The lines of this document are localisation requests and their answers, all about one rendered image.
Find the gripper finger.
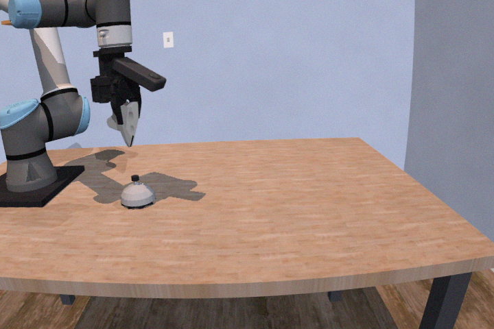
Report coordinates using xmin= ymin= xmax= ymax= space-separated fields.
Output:
xmin=124 ymin=87 xmax=141 ymax=146
xmin=107 ymin=86 xmax=132 ymax=147

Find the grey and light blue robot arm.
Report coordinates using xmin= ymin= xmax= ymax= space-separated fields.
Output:
xmin=0 ymin=0 xmax=166 ymax=192

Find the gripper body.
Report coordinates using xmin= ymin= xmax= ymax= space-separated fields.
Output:
xmin=90 ymin=46 xmax=139 ymax=103

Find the grey metal dome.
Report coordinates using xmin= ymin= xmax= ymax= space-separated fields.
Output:
xmin=121 ymin=175 xmax=156 ymax=209

